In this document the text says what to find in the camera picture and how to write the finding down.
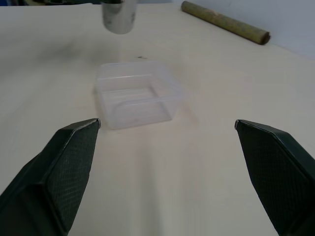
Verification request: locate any clear plastic box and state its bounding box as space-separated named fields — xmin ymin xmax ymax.
xmin=94 ymin=61 xmax=185 ymax=131

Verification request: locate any olive green rolled mat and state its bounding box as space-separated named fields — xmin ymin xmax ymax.
xmin=181 ymin=0 xmax=271 ymax=46

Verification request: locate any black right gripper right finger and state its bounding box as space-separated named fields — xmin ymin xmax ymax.
xmin=234 ymin=119 xmax=315 ymax=236

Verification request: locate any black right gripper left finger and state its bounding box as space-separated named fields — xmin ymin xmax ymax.
xmin=0 ymin=118 xmax=102 ymax=236

